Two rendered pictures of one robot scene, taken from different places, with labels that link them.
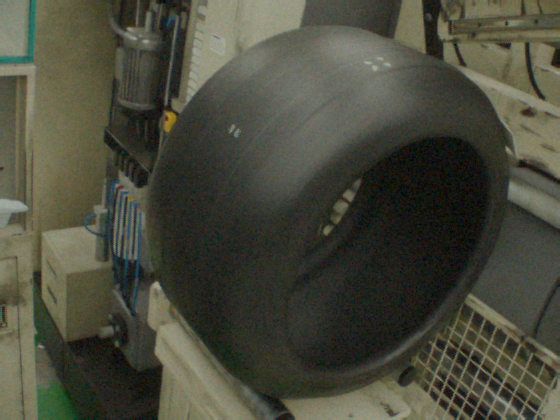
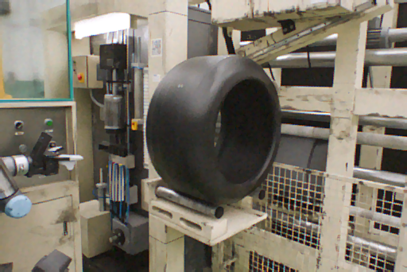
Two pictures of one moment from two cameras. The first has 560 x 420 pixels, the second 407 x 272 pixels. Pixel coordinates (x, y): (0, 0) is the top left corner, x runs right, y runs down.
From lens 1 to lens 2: 0.45 m
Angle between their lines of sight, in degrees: 18
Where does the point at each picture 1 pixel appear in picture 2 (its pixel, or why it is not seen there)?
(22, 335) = (75, 238)
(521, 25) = (269, 49)
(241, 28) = (165, 68)
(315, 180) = (215, 92)
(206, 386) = (180, 213)
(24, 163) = (72, 147)
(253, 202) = (195, 103)
